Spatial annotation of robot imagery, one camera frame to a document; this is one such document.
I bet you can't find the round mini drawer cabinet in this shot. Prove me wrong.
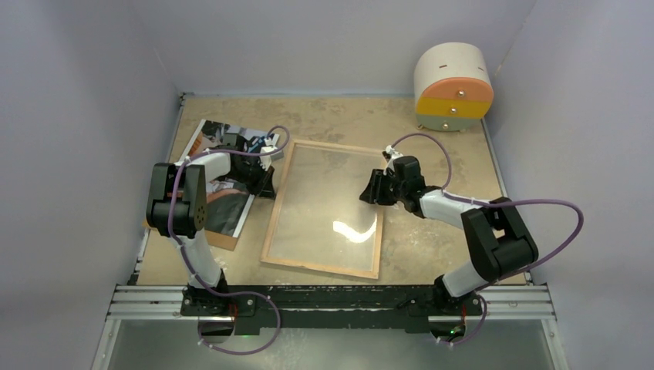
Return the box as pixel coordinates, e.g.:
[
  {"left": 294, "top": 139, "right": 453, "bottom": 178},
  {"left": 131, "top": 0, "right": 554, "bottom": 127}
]
[{"left": 413, "top": 42, "right": 494, "bottom": 132}]

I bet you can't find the wooden picture frame with glass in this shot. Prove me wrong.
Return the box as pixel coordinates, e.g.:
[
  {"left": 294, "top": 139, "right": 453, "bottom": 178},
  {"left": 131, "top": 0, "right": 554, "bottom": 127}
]
[{"left": 261, "top": 140, "right": 386, "bottom": 279}]

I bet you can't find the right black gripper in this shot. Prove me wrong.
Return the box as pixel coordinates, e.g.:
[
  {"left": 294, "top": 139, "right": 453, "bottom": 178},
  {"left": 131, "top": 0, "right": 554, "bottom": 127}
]
[{"left": 359, "top": 169, "right": 406, "bottom": 207}]

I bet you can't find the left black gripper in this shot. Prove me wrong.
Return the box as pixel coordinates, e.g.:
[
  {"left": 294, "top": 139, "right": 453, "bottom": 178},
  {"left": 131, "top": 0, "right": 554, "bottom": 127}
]
[{"left": 224, "top": 160, "right": 275, "bottom": 200}]

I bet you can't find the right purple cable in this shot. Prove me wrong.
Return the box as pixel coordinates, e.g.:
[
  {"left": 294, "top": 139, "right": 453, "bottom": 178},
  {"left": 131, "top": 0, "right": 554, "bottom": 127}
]
[{"left": 386, "top": 133, "right": 585, "bottom": 348}]

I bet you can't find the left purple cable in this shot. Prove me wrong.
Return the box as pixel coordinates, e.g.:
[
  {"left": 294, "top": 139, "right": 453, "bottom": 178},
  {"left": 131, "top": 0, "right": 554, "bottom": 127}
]
[{"left": 167, "top": 125, "right": 292, "bottom": 356}]

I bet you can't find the aluminium rail bar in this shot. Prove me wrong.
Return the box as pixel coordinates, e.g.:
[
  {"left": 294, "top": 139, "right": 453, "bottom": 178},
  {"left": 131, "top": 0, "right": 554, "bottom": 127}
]
[{"left": 109, "top": 285, "right": 556, "bottom": 320}]

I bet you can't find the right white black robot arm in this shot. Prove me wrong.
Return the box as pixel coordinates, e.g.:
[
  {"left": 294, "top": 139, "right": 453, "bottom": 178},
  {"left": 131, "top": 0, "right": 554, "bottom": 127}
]
[{"left": 359, "top": 156, "right": 539, "bottom": 314}]

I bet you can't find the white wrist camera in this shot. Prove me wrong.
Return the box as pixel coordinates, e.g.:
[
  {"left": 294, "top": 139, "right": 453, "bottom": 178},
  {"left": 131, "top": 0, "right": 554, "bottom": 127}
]
[
  {"left": 382, "top": 145, "right": 403, "bottom": 173},
  {"left": 260, "top": 138, "right": 284, "bottom": 163}
]

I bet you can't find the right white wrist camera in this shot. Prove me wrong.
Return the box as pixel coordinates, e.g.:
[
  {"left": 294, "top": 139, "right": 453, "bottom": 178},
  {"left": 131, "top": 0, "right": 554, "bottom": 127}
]
[{"left": 382, "top": 145, "right": 403, "bottom": 173}]

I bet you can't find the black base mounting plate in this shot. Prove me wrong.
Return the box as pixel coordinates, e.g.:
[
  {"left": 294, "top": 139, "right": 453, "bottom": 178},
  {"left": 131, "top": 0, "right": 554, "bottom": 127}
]
[{"left": 180, "top": 284, "right": 483, "bottom": 336}]

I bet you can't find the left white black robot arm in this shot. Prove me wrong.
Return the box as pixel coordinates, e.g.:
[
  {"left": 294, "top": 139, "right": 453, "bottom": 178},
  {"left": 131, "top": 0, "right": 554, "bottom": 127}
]
[{"left": 146, "top": 133, "right": 284, "bottom": 315}]

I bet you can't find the printed photo sheet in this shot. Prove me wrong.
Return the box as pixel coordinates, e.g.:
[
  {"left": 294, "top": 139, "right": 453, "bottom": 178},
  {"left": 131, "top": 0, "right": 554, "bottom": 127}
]
[{"left": 180, "top": 119, "right": 280, "bottom": 242}]

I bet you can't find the purple cable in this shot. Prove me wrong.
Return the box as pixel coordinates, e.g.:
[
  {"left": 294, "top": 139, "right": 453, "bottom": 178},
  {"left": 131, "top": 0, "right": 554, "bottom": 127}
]
[
  {"left": 386, "top": 133, "right": 585, "bottom": 348},
  {"left": 167, "top": 125, "right": 292, "bottom": 356}
]

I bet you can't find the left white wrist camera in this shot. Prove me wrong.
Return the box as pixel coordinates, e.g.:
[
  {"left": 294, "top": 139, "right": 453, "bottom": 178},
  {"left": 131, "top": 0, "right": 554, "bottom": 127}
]
[{"left": 260, "top": 138, "right": 284, "bottom": 163}]

